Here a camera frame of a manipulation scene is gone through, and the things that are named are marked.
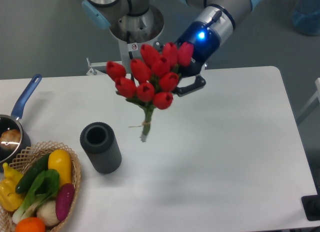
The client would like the orange fruit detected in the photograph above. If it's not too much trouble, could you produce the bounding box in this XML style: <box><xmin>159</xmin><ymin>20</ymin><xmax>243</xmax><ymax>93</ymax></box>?
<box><xmin>15</xmin><ymin>217</ymin><xmax>46</xmax><ymax>232</ymax></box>

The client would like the red tulip bouquet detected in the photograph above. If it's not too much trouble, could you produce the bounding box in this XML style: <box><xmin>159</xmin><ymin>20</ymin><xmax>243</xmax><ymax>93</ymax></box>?
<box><xmin>106</xmin><ymin>42</ymin><xmax>194</xmax><ymax>142</ymax></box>

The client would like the yellow bell pepper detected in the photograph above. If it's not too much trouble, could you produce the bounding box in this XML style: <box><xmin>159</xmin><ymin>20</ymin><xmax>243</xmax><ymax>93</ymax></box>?
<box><xmin>0</xmin><ymin>162</ymin><xmax>25</xmax><ymax>212</ymax></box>

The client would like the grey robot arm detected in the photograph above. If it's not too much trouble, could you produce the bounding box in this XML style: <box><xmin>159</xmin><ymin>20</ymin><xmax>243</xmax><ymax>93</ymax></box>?
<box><xmin>81</xmin><ymin>0</ymin><xmax>261</xmax><ymax>97</ymax></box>

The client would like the blue-handled saucepan with lid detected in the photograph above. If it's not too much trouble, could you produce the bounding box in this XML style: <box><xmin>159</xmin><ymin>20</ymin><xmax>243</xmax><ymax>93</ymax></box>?
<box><xmin>0</xmin><ymin>74</ymin><xmax>42</xmax><ymax>165</ymax></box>

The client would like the white garlic bulb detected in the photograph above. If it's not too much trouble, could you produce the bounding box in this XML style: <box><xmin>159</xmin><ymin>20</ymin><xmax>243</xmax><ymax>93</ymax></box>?
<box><xmin>36</xmin><ymin>200</ymin><xmax>60</xmax><ymax>227</ymax></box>

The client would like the green bok choy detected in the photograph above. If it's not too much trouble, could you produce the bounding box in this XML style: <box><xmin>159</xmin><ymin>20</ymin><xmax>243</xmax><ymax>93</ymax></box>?
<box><xmin>12</xmin><ymin>169</ymin><xmax>60</xmax><ymax>224</ymax></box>

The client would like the blue bag on floor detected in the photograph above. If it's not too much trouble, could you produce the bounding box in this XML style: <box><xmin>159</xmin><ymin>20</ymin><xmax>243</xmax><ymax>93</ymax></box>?
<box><xmin>290</xmin><ymin>0</ymin><xmax>320</xmax><ymax>36</ymax></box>

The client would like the green cucumber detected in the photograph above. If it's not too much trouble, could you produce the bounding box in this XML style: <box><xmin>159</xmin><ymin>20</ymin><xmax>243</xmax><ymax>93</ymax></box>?
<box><xmin>15</xmin><ymin>153</ymin><xmax>50</xmax><ymax>194</ymax></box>

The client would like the purple eggplant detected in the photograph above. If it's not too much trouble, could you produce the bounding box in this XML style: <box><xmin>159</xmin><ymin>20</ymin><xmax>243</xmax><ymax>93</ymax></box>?
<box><xmin>55</xmin><ymin>183</ymin><xmax>75</xmax><ymax>221</ymax></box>

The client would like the black cable on pedestal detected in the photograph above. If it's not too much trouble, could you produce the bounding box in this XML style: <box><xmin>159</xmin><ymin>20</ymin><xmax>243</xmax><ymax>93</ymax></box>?
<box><xmin>126</xmin><ymin>31</ymin><xmax>135</xmax><ymax>62</ymax></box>

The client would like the dark grey ribbed vase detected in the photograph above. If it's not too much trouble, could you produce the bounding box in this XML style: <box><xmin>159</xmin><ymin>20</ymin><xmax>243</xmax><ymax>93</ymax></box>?
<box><xmin>79</xmin><ymin>122</ymin><xmax>122</xmax><ymax>174</ymax></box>

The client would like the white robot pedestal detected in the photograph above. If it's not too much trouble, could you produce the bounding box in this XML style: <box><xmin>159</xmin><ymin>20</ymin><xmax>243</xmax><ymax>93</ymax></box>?
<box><xmin>83</xmin><ymin>4</ymin><xmax>164</xmax><ymax>74</ymax></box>

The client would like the black device at table edge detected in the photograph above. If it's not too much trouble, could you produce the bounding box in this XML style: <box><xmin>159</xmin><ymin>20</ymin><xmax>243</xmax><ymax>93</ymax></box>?
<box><xmin>301</xmin><ymin>195</ymin><xmax>320</xmax><ymax>221</ymax></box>

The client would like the white furniture leg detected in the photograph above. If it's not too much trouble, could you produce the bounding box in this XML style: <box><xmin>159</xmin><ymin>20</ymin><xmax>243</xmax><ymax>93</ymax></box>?
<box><xmin>295</xmin><ymin>78</ymin><xmax>320</xmax><ymax>126</ymax></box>

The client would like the woven wicker basket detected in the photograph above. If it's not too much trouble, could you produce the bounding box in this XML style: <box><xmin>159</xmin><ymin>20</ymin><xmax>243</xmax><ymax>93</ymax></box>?
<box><xmin>8</xmin><ymin>141</ymin><xmax>82</xmax><ymax>232</ymax></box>

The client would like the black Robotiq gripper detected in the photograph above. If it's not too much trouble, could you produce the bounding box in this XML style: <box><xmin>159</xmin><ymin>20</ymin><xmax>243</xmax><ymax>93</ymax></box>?
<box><xmin>153</xmin><ymin>21</ymin><xmax>220</xmax><ymax>97</ymax></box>

